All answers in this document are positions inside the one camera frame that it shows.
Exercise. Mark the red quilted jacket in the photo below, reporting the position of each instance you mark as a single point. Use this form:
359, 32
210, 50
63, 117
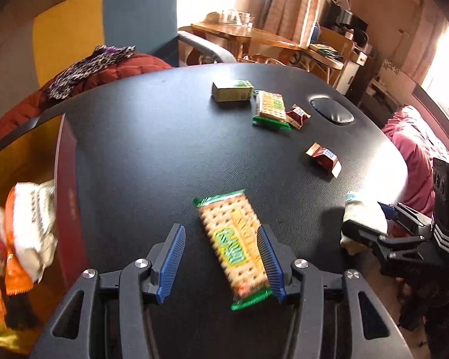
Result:
36, 103

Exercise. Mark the white orange snack bag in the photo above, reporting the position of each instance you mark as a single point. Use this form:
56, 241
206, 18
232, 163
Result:
27, 247

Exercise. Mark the wooden side table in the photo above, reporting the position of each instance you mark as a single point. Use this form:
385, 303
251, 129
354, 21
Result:
241, 37

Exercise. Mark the wooden desk with clutter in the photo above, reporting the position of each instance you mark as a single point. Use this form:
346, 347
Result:
338, 46

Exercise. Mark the pink quilted blanket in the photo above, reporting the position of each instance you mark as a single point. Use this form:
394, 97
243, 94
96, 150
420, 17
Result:
418, 145

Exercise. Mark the black oval table pad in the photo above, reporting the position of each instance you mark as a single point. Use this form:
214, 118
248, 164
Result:
332, 110

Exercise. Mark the white snack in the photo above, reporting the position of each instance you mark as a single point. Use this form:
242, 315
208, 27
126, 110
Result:
361, 209

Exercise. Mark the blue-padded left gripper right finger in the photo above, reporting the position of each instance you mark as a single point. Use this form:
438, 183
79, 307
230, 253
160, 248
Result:
278, 259

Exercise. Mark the brown candy wrapper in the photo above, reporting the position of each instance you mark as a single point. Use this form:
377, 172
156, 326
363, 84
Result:
296, 116
325, 158

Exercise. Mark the green cracker pack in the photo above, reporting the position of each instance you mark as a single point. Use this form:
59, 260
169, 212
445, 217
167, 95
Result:
270, 111
231, 226

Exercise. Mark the purple patterned scarf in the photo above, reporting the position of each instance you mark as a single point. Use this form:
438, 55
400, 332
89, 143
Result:
102, 57

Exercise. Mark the grey yellow blue armchair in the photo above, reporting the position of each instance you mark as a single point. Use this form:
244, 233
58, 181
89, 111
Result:
44, 46

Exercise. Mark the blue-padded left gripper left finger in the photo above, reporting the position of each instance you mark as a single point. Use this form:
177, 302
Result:
164, 259

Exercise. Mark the pink patterned curtain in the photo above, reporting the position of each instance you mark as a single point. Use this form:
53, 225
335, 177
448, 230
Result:
292, 19

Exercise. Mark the small green white box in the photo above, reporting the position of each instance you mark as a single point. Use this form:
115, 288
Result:
232, 90

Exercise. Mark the gold-lined storage box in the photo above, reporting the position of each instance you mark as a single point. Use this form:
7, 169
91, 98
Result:
38, 153

